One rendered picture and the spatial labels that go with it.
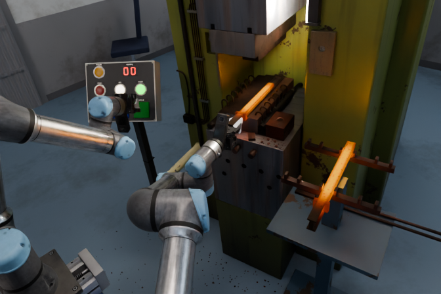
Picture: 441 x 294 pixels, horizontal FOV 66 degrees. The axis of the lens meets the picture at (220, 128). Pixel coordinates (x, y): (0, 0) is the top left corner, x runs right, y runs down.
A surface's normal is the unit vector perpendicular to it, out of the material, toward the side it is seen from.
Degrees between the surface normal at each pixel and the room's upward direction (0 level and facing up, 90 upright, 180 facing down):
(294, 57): 90
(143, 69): 60
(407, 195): 0
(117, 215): 0
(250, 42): 90
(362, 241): 0
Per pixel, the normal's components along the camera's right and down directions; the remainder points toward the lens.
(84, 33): 0.70, 0.35
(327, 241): -0.09, -0.82
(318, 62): -0.51, 0.52
